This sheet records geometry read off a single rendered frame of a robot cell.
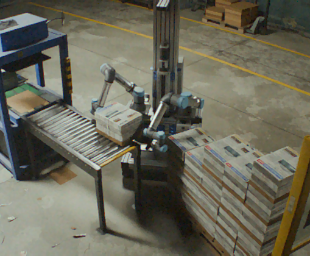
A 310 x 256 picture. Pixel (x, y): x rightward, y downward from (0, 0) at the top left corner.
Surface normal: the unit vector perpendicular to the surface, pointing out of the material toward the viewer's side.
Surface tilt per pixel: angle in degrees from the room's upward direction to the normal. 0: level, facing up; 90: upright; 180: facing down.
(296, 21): 90
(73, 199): 0
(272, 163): 1
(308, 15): 90
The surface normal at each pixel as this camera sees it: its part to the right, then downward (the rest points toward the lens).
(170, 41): -0.15, 0.53
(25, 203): 0.01, -0.84
